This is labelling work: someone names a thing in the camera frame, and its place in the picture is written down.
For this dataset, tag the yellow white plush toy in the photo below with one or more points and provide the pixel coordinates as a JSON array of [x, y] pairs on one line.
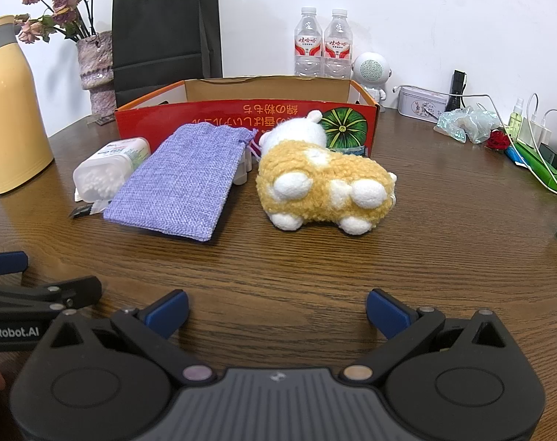
[[319, 179]]

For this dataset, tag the purple linen pouch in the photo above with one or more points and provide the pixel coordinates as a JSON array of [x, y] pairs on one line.
[[182, 179]]

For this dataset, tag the dried pink roses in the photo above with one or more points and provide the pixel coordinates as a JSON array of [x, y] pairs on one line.
[[57, 0]]

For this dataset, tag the clear cotton swab container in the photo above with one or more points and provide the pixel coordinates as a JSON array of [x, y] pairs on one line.
[[108, 167]]

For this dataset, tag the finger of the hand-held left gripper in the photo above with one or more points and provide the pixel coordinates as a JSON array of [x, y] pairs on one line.
[[5, 264], [76, 290]]

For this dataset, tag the mottled purple vase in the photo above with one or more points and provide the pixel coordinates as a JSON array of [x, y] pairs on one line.
[[97, 69]]

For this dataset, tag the small black packet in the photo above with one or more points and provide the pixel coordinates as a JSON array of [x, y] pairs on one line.
[[78, 212]]

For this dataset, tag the white astronaut speaker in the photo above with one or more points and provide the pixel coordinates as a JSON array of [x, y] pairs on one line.
[[370, 73]]

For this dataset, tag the crumpled clear plastic bag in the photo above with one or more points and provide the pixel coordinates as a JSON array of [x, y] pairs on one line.
[[466, 124]]

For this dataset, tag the red cardboard box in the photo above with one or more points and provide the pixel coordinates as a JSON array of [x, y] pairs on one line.
[[278, 112]]

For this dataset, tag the yellow thermos jug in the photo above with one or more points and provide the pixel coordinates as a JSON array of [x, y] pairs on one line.
[[11, 124]]

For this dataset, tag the small red rose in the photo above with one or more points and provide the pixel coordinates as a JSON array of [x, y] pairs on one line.
[[498, 140]]

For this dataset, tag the black power adapter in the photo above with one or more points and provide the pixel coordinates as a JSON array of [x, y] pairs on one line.
[[548, 154]]

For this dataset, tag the small spray bottle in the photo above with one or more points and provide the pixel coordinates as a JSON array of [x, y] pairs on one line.
[[517, 119]]

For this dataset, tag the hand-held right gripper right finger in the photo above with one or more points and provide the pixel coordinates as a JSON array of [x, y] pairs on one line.
[[388, 316]]

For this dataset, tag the clear water bottle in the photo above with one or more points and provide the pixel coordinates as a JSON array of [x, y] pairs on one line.
[[338, 41], [308, 41]]

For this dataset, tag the white charger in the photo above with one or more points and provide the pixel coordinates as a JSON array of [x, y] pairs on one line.
[[538, 131]]

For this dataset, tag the black paper bag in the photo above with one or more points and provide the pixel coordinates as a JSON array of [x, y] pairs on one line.
[[168, 32]]

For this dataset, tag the white printed tin box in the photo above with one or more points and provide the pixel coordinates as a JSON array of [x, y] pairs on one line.
[[421, 101]]

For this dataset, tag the small dark flat object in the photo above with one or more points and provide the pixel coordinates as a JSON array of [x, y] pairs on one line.
[[101, 121]]

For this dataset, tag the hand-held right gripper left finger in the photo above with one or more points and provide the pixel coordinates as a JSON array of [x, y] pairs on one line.
[[170, 314]]

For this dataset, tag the black charger device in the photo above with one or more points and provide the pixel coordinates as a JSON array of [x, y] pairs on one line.
[[456, 89]]

